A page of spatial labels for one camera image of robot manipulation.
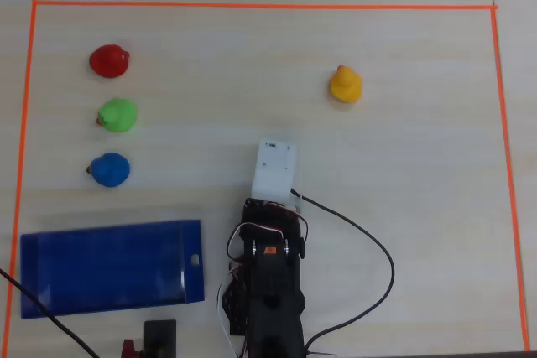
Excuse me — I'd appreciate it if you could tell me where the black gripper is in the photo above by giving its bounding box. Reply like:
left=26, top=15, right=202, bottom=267
left=242, top=197, right=310, bottom=246

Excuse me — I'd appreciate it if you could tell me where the green rubber duck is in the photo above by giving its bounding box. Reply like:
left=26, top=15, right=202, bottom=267
left=96, top=98, right=139, bottom=134

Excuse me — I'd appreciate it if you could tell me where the yellow rubber duck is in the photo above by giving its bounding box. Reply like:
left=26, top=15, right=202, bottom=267
left=329, top=65, right=364, bottom=104

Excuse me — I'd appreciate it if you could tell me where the blue rubber duck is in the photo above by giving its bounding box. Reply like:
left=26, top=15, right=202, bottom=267
left=86, top=152, right=132, bottom=188

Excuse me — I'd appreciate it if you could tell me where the blue plastic box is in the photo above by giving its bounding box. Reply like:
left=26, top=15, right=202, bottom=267
left=19, top=219, right=206, bottom=320

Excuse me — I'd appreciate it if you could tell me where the red rubber duck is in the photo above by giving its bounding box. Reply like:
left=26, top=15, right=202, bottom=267
left=88, top=44, right=132, bottom=79

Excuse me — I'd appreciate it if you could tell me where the black table clamp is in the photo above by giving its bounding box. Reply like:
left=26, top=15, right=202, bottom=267
left=143, top=319, right=178, bottom=358

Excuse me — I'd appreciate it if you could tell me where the orange tape strip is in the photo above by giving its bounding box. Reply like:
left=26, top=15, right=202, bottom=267
left=32, top=0, right=499, bottom=12
left=489, top=8, right=531, bottom=353
left=2, top=0, right=39, bottom=358

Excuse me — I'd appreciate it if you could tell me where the red white servo wire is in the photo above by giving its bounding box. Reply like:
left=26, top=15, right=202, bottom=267
left=226, top=202, right=310, bottom=267
left=216, top=267, right=249, bottom=358

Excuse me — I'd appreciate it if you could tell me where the black camera cable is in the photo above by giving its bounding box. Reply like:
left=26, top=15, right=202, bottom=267
left=293, top=188, right=396, bottom=358

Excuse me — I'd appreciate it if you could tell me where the red clamp handle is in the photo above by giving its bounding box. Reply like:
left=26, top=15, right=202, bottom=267
left=121, top=338, right=146, bottom=358

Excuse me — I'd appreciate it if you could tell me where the thick black cable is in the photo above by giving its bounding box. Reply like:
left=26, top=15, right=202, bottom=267
left=0, top=267, right=102, bottom=358

